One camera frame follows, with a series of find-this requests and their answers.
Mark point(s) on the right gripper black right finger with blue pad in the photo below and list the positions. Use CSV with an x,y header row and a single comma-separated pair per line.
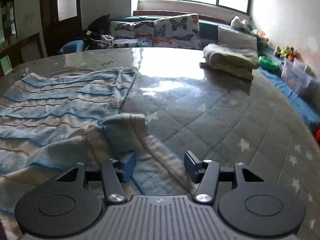
x,y
255,207

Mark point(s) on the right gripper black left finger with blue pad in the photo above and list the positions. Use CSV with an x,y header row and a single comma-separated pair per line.
x,y
73,202

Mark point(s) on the clear plastic storage box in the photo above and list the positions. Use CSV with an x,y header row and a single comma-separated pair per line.
x,y
294,77

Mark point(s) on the blue beige striped towel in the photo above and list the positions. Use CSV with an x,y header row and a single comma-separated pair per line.
x,y
50,124

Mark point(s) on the blue chair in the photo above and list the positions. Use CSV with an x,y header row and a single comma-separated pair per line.
x,y
73,47

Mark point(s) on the dark wooden cabinet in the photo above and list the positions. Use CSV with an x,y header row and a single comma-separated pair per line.
x,y
15,51

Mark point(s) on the white plush toy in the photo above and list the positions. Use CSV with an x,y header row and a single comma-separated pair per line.
x,y
237,23

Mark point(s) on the folded yellow grey cloth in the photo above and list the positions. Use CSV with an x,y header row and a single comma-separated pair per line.
x,y
237,62

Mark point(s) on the butterfly print pillow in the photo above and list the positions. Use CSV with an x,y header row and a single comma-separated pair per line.
x,y
178,32

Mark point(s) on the black bag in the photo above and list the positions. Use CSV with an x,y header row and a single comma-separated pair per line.
x,y
101,25

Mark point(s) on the grey white cushion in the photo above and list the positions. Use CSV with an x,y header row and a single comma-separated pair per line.
x,y
237,41

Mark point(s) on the blue bench mat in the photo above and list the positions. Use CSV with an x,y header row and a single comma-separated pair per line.
x,y
306,109

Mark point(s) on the butterfly print blanket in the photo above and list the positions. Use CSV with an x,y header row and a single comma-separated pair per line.
x,y
128,34

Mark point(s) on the green plastic basin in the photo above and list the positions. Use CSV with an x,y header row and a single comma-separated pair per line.
x,y
268,64

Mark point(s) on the dark wooden door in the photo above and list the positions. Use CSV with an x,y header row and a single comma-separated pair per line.
x,y
61,23

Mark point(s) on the grey quilted star table cover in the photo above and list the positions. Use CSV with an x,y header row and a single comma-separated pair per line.
x,y
216,115

